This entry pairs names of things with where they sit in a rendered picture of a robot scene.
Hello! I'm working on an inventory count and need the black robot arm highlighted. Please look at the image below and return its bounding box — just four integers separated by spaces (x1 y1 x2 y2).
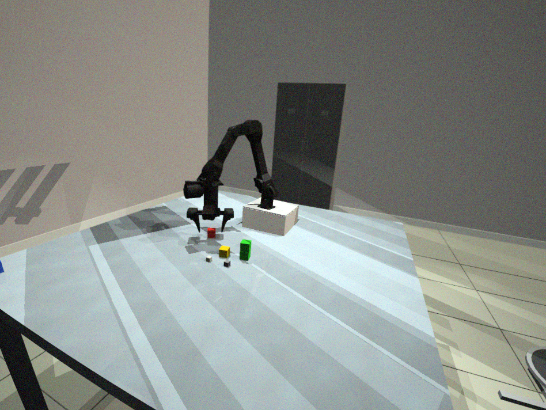
183 120 279 221

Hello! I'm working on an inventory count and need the green block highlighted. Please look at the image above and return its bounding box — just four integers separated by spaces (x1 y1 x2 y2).
240 240 251 253
239 250 251 261

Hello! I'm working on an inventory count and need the yellow block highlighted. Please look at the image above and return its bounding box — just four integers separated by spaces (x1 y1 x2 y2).
219 246 230 258

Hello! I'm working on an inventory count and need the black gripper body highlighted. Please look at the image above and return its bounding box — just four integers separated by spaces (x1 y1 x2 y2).
187 197 234 218

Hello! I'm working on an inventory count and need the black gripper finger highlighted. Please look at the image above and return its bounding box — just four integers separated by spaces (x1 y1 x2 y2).
190 215 200 233
221 216 230 233

